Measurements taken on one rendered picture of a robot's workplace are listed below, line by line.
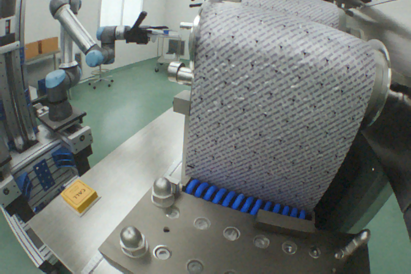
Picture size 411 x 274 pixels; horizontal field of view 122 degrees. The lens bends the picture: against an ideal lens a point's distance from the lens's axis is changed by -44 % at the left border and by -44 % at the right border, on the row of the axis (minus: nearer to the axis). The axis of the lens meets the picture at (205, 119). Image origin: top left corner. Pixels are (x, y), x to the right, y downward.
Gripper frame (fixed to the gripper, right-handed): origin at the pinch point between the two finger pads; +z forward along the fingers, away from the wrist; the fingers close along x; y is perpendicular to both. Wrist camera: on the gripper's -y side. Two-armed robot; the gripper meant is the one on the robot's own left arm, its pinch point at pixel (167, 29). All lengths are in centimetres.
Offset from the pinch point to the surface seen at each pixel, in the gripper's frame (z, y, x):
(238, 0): 22.3, -17.4, 40.1
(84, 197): -10, 22, 73
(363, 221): 65, 24, 82
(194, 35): 12, -12, 69
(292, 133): 25, -3, 75
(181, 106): 11, 3, 61
